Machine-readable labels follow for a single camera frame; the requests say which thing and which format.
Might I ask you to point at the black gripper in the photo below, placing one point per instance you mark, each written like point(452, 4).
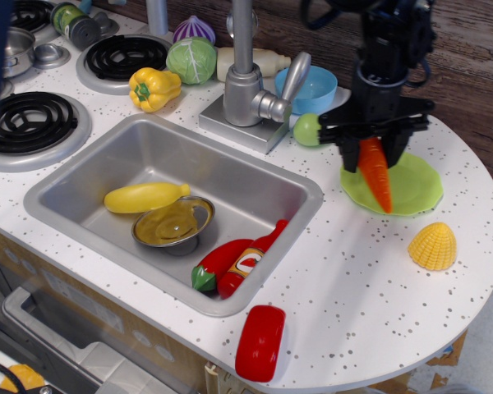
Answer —
point(376, 107)

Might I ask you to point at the orange toy carrot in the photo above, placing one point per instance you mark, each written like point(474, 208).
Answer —
point(375, 171)

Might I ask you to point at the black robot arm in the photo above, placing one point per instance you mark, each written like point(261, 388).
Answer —
point(396, 38)

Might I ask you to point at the light green plastic plate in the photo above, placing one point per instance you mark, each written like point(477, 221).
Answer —
point(416, 187)

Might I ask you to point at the light green toy pear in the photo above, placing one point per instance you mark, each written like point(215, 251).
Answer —
point(306, 130)

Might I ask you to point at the blue plastic bowl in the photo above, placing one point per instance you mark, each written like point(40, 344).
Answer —
point(316, 92)

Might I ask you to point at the yellow toy corn piece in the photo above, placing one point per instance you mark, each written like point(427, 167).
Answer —
point(434, 247)

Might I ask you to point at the silver toy sink basin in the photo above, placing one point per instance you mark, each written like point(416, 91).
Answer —
point(249, 196)

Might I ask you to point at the silver toy faucet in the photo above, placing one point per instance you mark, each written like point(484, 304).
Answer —
point(246, 113)

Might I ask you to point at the cream toy bottle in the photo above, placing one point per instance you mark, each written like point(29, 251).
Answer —
point(269, 62)

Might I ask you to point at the red toy ketchup bottle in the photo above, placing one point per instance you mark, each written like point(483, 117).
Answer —
point(247, 261)

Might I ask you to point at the green toy cabbage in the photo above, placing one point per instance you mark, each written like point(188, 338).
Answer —
point(193, 59)

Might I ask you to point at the metal pot lid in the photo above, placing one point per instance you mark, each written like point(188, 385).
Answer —
point(175, 224)

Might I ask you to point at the red toy chili pepper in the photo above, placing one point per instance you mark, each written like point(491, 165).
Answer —
point(207, 274)

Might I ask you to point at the purple toy onion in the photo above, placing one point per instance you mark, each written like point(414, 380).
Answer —
point(194, 27)

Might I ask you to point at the yellow toy bell pepper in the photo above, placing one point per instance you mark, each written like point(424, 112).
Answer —
point(151, 89)

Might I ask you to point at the yellow toy squash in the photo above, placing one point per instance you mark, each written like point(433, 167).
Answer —
point(144, 197)

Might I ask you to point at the red toy cheese wheel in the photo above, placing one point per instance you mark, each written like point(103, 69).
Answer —
point(258, 347)

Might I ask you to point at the grey left support pole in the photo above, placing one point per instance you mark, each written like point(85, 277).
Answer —
point(157, 17)

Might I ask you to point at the rear right black burner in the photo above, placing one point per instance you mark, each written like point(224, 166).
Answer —
point(120, 56)

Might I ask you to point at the black burner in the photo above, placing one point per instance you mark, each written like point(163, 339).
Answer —
point(120, 56)
point(33, 122)
point(31, 15)

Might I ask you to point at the green toy can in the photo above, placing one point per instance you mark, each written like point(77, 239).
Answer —
point(73, 24)

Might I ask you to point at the silver stove knob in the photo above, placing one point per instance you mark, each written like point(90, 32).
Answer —
point(49, 56)

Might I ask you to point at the front left black burner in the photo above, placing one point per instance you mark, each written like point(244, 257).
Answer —
point(33, 122)

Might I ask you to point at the small steel pot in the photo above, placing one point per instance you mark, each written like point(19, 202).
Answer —
point(19, 53)

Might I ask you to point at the rear left black burner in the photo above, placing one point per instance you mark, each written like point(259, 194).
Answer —
point(31, 15)

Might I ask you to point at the yellow toy below counter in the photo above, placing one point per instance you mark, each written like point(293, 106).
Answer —
point(29, 378)

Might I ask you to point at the grey oven door handle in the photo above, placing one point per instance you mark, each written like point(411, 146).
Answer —
point(52, 340)

